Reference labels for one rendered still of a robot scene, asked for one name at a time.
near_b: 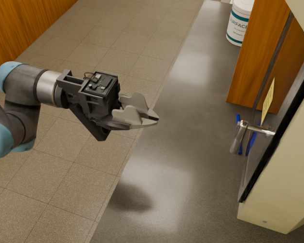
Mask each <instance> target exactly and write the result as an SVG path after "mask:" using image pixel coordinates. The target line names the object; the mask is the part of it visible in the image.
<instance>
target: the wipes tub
mask: <svg viewBox="0 0 304 243"><path fill-rule="evenodd" d="M253 4H254V0H234V2H233V6H232V10H231V14H230V19H229V24H228V28H227V32H226V38H227V40H228V41H229V42H230V43H232V44H234V45H236V46H240V47H241V46H242V42H243V39H244V35H245V32H246V29H247V25H248V22H249V17H250V14H251V10H252V7H253Z"/></svg>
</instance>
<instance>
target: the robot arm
mask: <svg viewBox="0 0 304 243"><path fill-rule="evenodd" d="M86 73H87V74H91V75H88V76H87V77H86V76H85V74H86ZM86 73H85V74H84V76H85V77H84V78H80V77H76V76H73V75H72V72H71V70H69V69H64V70H63V72H62V73H59V72H55V71H51V70H48V69H44V68H40V67H35V66H31V65H29V64H27V63H19V62H14V61H9V62H6V63H4V64H2V65H1V66H0V91H2V92H4V93H5V94H6V95H5V102H4V109H3V108H2V107H1V105H0V158H2V157H4V156H6V155H7V154H9V153H10V152H11V151H12V152H24V151H29V150H31V149H32V148H33V146H34V142H35V139H36V137H37V126H38V120H39V114H40V109H41V103H42V104H46V105H49V106H53V107H56V108H65V109H70V110H71V111H72V113H73V114H74V115H75V116H76V117H77V118H78V119H79V120H80V122H81V123H82V124H83V125H84V126H85V127H86V128H87V130H88V131H89V132H90V133H91V134H92V135H93V136H94V137H95V139H96V140H97V141H105V140H106V139H107V137H108V135H109V133H110V132H111V130H115V131H118V130H130V129H139V128H145V127H149V126H153V125H156V124H157V121H158V120H159V116H158V115H157V114H156V113H155V112H154V111H153V110H151V109H150V108H149V107H148V106H147V103H146V100H145V97H144V95H143V94H142V93H140V92H134V93H133V95H132V96H131V97H129V96H127V95H125V94H119V92H120V83H118V75H114V74H110V73H106V72H102V71H98V70H94V71H93V73H89V72H86ZM93 76H94V77H93ZM92 77H93V78H92ZM91 78H92V79H91ZM120 107H122V110H119V109H120ZM141 118H146V119H141Z"/></svg>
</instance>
